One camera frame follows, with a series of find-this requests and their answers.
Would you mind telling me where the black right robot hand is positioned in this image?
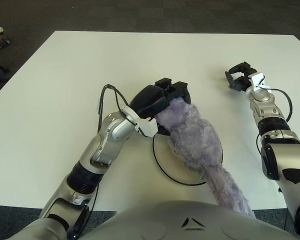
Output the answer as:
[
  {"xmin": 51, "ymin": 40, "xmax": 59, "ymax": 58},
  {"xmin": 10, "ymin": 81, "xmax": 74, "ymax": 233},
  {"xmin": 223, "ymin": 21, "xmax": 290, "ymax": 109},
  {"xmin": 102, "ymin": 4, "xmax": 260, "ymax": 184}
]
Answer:
[{"xmin": 224, "ymin": 61, "xmax": 257, "ymax": 92}]

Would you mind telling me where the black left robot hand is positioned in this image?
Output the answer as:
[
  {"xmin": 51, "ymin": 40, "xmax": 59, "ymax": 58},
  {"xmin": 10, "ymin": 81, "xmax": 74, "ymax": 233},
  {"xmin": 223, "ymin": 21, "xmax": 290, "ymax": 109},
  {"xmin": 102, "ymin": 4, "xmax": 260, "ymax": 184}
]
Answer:
[{"xmin": 128, "ymin": 77, "xmax": 192, "ymax": 137}]

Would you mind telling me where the purple plush doll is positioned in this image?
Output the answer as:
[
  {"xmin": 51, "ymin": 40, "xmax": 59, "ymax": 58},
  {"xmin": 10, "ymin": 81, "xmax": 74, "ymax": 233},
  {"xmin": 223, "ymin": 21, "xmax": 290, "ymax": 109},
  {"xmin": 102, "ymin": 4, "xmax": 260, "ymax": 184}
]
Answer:
[{"xmin": 156, "ymin": 98, "xmax": 256, "ymax": 220}]

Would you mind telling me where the white plate black rim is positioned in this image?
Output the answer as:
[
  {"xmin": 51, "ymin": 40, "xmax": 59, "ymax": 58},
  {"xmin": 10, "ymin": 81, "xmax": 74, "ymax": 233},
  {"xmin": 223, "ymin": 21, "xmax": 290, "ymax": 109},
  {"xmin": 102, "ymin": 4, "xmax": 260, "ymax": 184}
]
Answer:
[{"xmin": 152, "ymin": 132, "xmax": 225, "ymax": 187}]

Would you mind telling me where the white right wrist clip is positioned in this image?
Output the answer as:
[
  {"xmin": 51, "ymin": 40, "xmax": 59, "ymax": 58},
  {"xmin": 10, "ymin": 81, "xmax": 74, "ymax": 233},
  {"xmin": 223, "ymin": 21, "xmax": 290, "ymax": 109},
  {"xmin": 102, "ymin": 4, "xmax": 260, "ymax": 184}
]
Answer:
[{"xmin": 248, "ymin": 72, "xmax": 273, "ymax": 95}]

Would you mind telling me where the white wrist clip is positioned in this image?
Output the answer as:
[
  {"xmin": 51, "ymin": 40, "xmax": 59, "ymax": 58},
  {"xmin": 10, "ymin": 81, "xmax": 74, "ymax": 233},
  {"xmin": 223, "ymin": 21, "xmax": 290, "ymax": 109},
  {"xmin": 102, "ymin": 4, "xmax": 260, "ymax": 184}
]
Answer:
[
  {"xmin": 122, "ymin": 106, "xmax": 159, "ymax": 138},
  {"xmin": 248, "ymin": 72, "xmax": 273, "ymax": 95}
]

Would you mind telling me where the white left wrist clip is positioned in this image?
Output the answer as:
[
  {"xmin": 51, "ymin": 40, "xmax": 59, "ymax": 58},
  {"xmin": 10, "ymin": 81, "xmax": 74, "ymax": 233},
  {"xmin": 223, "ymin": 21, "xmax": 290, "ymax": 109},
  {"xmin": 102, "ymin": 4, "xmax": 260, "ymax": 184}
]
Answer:
[{"xmin": 122, "ymin": 106, "xmax": 159, "ymax": 138}]

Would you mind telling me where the silver robot torso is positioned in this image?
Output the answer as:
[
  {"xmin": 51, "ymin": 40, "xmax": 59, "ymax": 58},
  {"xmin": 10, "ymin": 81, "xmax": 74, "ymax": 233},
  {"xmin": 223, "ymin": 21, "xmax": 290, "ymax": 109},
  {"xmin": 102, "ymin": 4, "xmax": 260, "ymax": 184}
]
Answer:
[{"xmin": 8, "ymin": 199, "xmax": 300, "ymax": 240}]

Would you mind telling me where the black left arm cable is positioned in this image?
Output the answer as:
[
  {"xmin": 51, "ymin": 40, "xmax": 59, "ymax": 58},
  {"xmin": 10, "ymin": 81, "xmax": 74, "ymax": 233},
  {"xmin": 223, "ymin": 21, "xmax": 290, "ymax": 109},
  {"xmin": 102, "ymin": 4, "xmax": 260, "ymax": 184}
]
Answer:
[{"xmin": 88, "ymin": 84, "xmax": 141, "ymax": 226}]

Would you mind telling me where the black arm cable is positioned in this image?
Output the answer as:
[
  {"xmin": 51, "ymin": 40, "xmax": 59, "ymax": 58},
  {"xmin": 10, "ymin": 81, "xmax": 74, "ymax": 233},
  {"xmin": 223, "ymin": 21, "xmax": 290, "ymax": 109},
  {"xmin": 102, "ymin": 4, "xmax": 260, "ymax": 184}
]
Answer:
[
  {"xmin": 255, "ymin": 87, "xmax": 294, "ymax": 231},
  {"xmin": 88, "ymin": 84, "xmax": 141, "ymax": 226}
]

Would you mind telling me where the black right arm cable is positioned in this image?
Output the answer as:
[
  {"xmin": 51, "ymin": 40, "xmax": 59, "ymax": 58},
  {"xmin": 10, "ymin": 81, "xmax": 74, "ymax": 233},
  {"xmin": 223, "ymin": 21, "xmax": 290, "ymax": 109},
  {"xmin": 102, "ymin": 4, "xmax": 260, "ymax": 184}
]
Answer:
[{"xmin": 255, "ymin": 87, "xmax": 294, "ymax": 231}]

